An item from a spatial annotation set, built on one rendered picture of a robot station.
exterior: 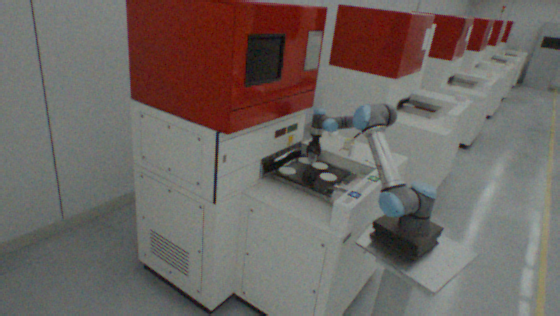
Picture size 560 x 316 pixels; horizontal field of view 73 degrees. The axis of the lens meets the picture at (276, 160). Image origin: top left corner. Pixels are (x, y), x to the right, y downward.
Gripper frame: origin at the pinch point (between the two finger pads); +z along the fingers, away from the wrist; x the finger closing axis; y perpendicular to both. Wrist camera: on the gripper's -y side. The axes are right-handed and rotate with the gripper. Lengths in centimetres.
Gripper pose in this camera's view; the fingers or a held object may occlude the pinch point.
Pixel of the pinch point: (311, 162)
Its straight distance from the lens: 238.9
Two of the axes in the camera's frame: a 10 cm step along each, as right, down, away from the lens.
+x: 9.9, 1.4, -0.4
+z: -1.1, 9.1, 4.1
